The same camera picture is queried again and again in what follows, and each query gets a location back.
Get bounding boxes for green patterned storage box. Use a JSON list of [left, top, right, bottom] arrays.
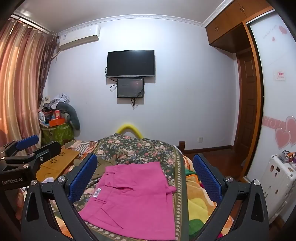
[[41, 123, 75, 147]]

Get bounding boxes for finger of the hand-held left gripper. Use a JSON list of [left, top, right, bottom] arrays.
[[0, 135, 39, 161], [22, 141, 62, 170]]

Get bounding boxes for small black wall monitor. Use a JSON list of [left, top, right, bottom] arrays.
[[117, 78, 145, 98]]

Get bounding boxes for white suitcase with stickers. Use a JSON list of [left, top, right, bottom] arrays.
[[262, 154, 296, 219]]

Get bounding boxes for wooden lap desk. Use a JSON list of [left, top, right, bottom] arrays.
[[36, 148, 80, 183]]

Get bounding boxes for black monitor cable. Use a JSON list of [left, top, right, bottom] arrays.
[[131, 79, 145, 108]]

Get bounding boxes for olive green garment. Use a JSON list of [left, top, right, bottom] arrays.
[[90, 158, 119, 181]]

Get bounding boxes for pile of clothes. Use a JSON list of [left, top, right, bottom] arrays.
[[38, 93, 71, 112]]

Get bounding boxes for white air conditioner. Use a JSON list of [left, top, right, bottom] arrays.
[[58, 24, 101, 50]]

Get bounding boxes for grey plush pillow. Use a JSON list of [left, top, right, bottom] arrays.
[[57, 102, 81, 130]]

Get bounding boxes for orange box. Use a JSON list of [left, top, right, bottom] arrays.
[[48, 118, 66, 127]]

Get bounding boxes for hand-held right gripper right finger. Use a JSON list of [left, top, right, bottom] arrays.
[[192, 153, 270, 241]]

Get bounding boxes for striped cloth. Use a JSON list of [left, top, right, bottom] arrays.
[[62, 140, 98, 156]]

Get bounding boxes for dark green floral blanket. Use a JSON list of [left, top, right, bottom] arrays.
[[50, 133, 190, 241]]

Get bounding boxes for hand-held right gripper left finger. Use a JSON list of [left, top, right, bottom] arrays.
[[21, 153, 102, 241]]

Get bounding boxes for pink striped curtain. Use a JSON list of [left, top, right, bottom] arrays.
[[0, 15, 57, 149]]

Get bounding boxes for pink pants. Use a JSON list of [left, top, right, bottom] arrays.
[[79, 161, 178, 241]]

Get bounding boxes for wooden overhead cabinet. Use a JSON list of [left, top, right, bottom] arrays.
[[205, 0, 276, 47]]

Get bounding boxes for brown wooden door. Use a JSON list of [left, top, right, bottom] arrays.
[[233, 50, 260, 168]]

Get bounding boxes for black wall television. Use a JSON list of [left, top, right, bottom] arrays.
[[106, 50, 155, 78]]

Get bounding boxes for yellow foam tube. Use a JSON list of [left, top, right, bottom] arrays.
[[116, 123, 142, 139]]

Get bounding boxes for colourful fleece blanket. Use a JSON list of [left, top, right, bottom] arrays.
[[182, 155, 234, 240]]

